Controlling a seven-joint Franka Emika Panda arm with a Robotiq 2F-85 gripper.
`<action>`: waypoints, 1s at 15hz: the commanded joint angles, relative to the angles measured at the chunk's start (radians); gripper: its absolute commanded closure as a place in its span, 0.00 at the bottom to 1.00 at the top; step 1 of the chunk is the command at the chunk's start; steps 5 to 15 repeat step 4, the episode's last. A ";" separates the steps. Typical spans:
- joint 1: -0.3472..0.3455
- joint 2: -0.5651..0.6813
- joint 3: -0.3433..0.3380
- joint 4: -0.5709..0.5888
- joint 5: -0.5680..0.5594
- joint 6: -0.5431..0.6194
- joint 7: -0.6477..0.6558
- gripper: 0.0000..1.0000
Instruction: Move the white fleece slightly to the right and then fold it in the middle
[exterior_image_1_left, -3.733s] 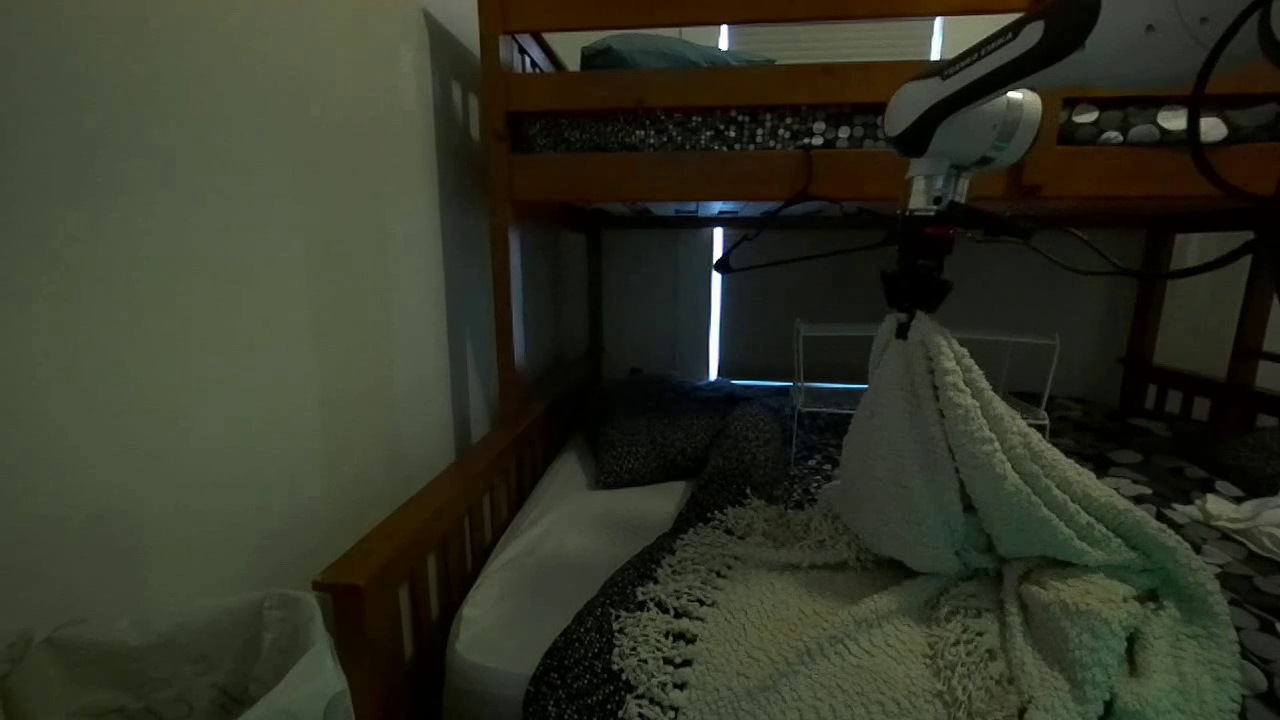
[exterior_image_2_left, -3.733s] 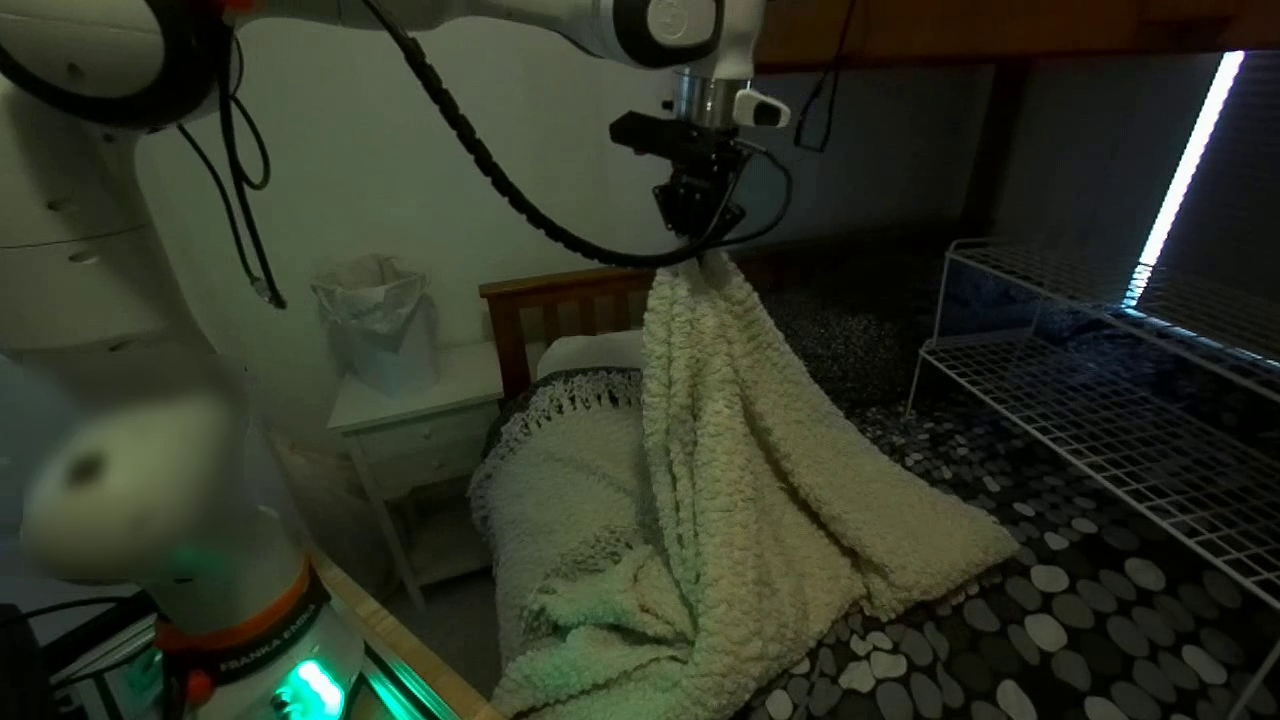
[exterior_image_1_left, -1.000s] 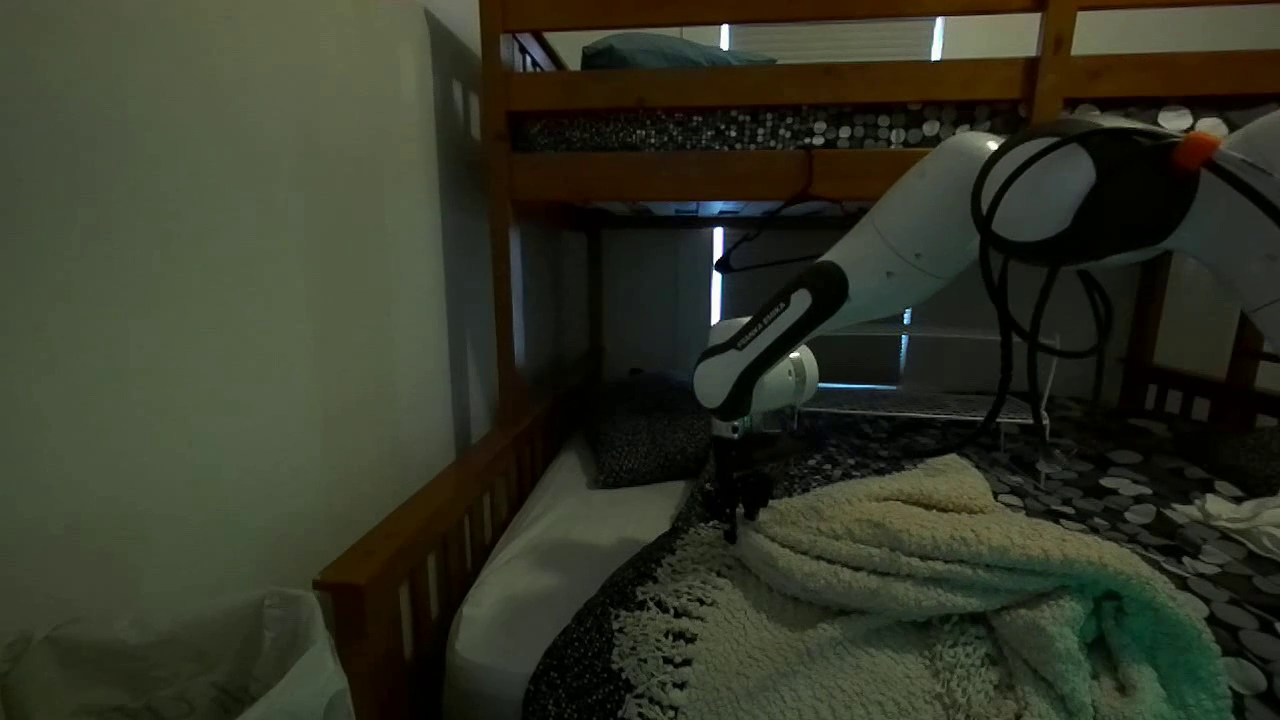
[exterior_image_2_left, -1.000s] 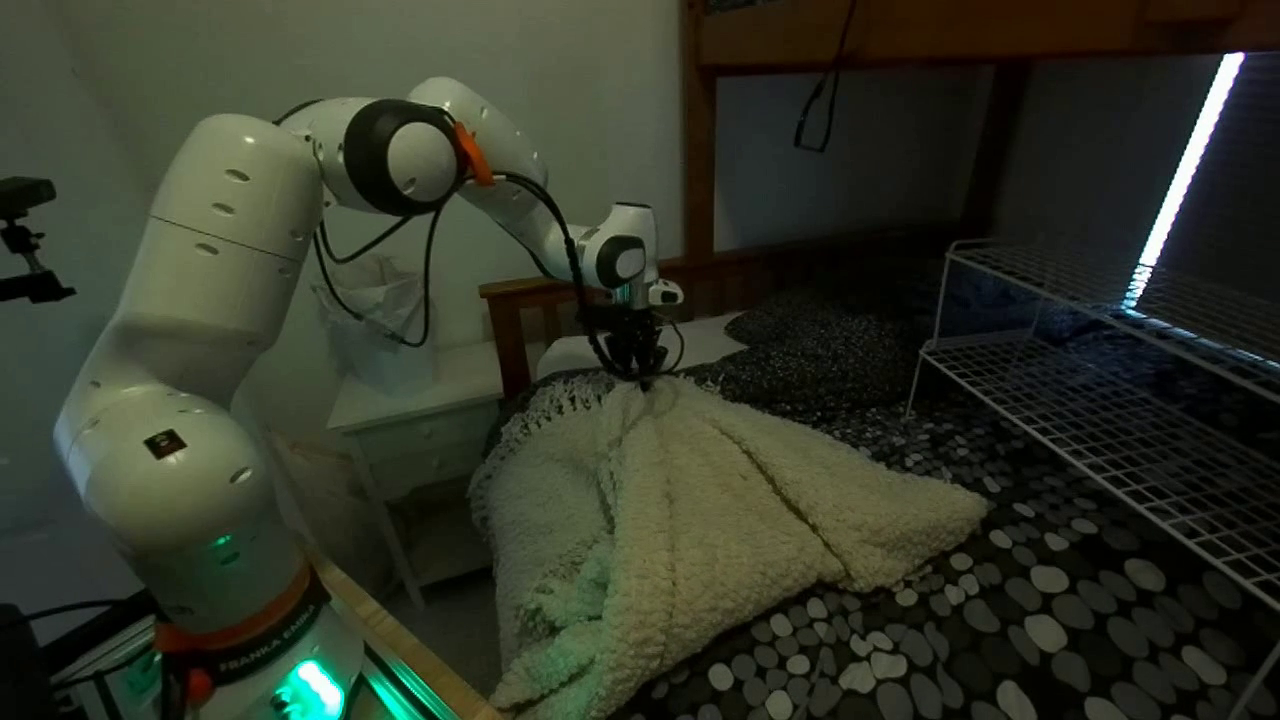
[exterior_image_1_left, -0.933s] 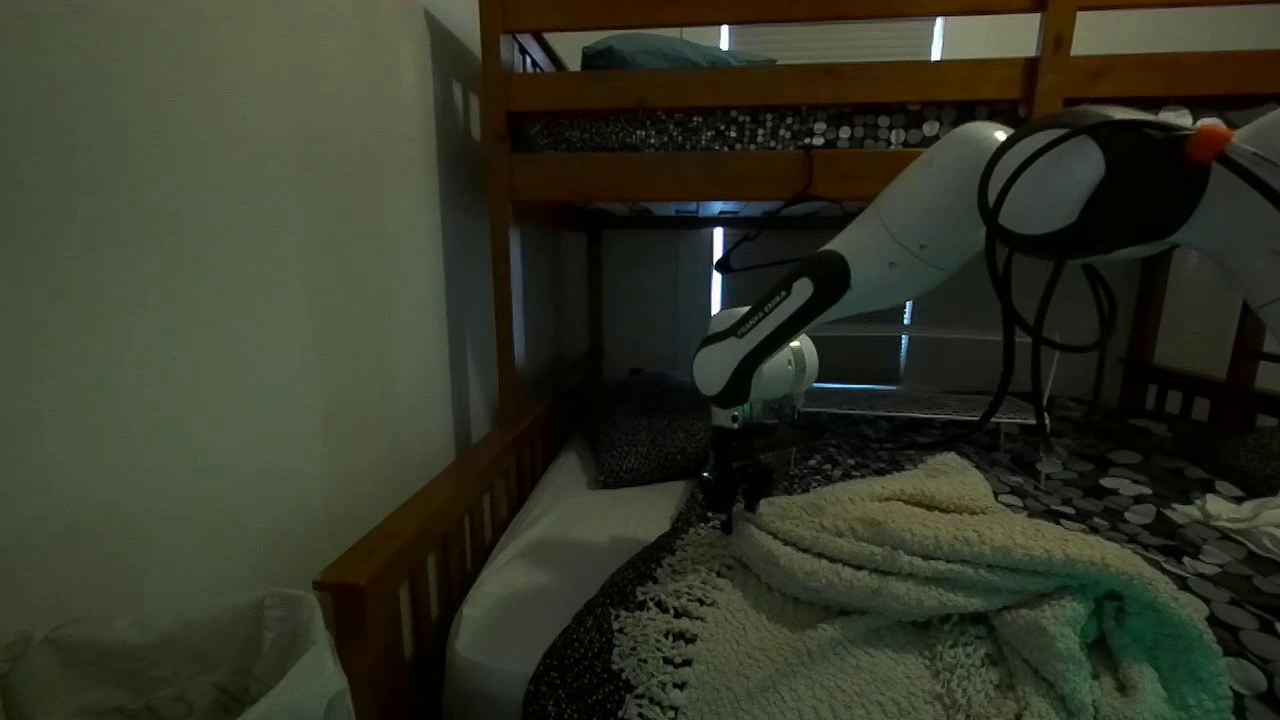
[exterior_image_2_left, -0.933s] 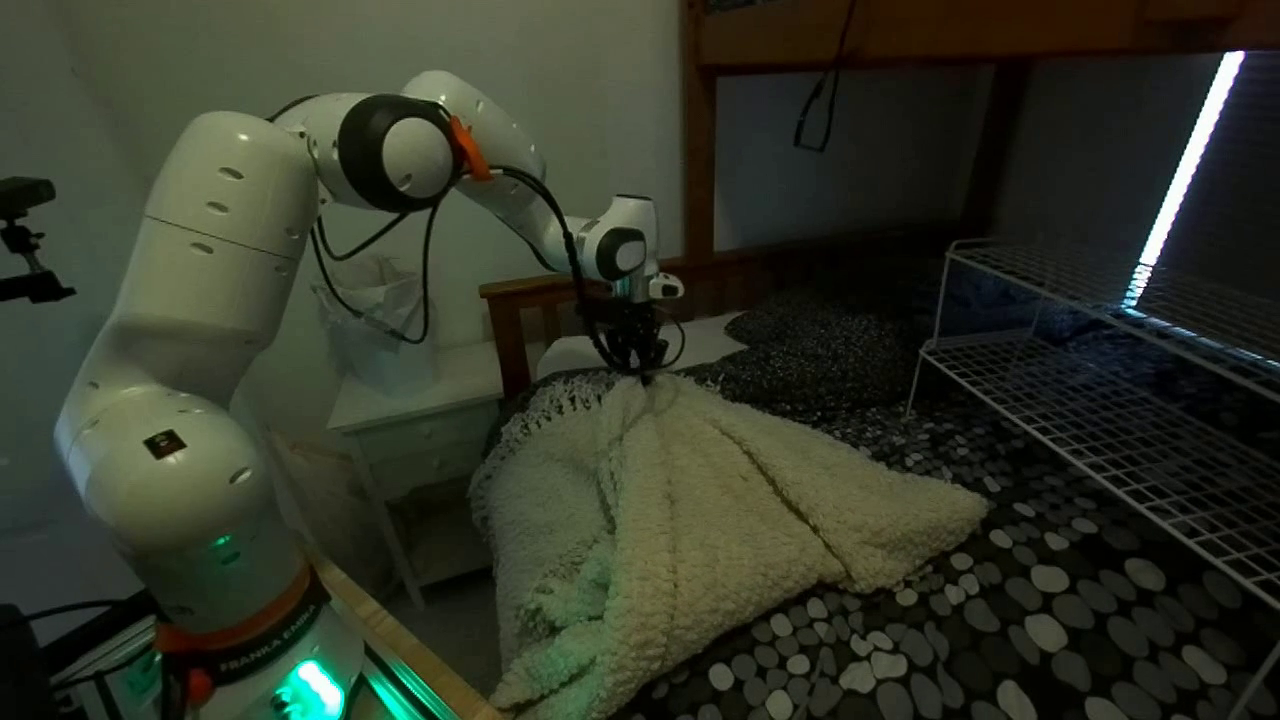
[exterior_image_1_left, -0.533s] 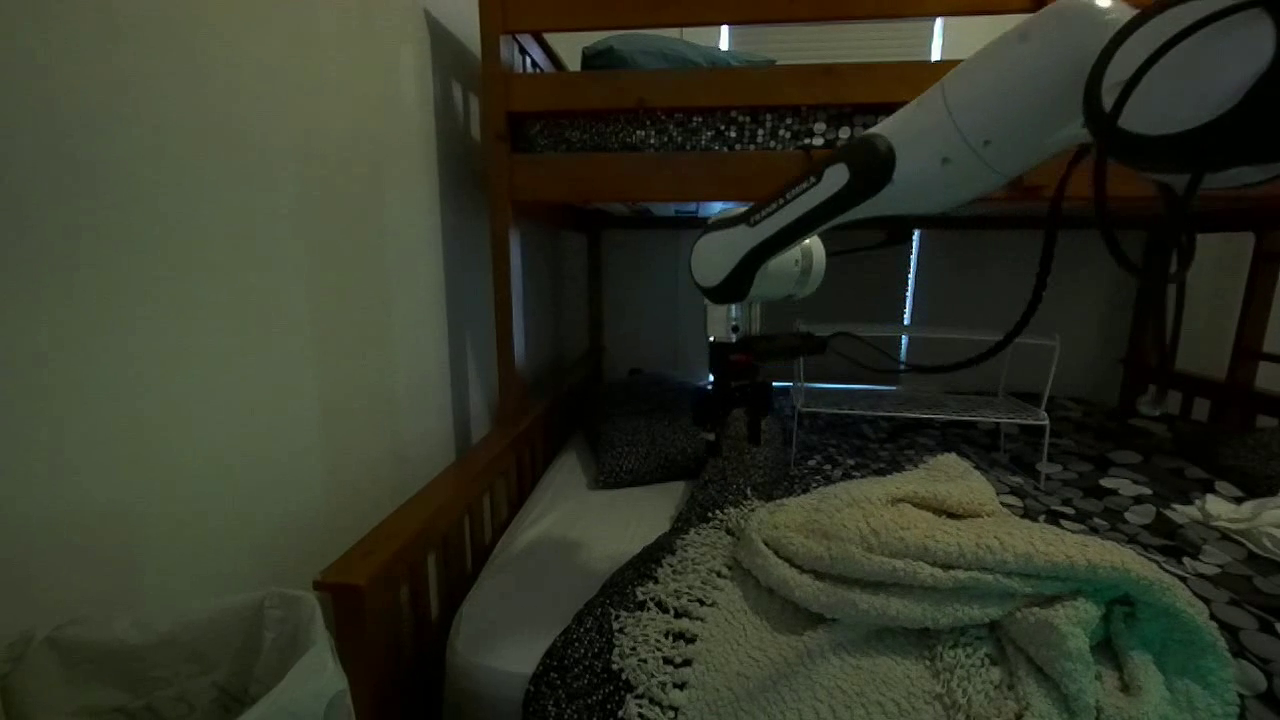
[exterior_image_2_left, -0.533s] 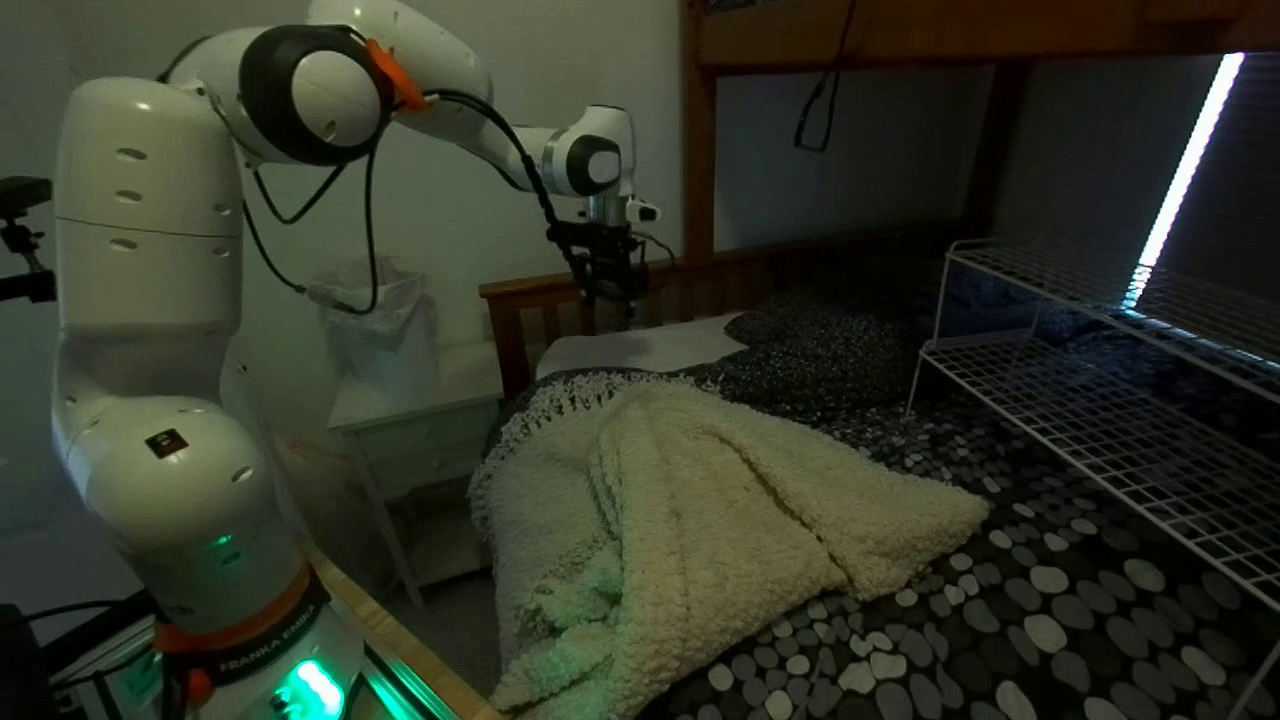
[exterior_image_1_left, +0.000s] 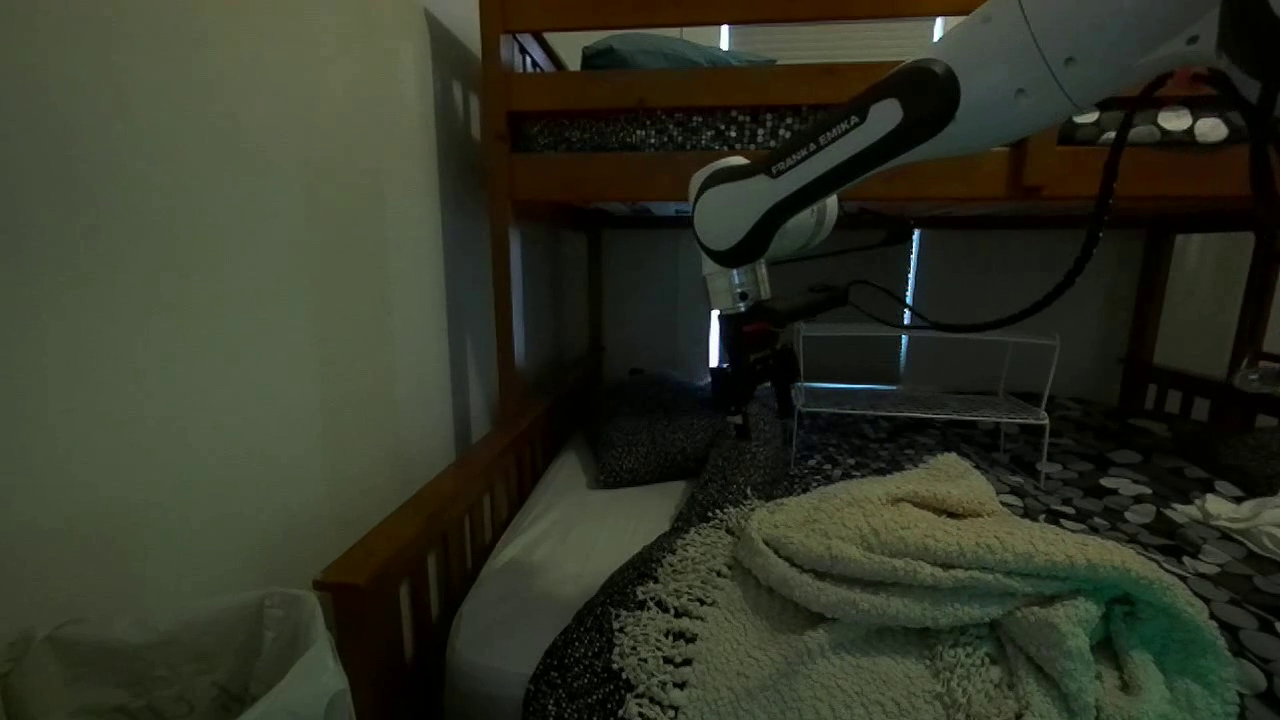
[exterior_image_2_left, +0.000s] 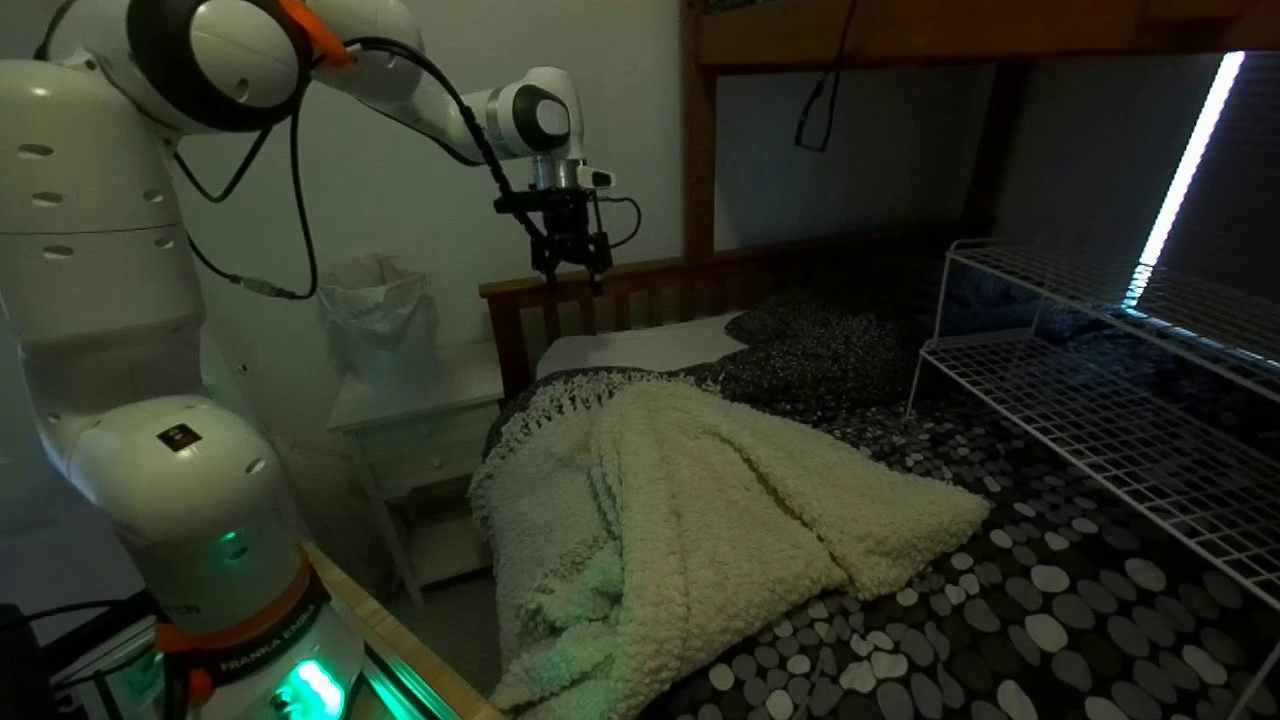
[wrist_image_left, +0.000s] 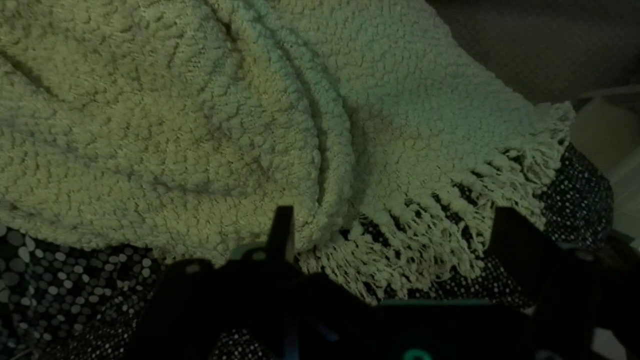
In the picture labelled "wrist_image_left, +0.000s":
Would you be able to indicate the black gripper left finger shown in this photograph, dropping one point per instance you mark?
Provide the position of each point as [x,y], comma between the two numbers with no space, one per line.
[280,232]

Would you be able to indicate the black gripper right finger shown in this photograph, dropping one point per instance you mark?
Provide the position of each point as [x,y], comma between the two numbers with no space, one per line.
[526,261]

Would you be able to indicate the white fleece blanket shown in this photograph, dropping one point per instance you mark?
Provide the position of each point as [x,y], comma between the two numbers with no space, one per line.
[201,113]

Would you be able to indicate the black grey dotted bedspread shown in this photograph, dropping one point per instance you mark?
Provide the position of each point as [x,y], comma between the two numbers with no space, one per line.
[61,287]

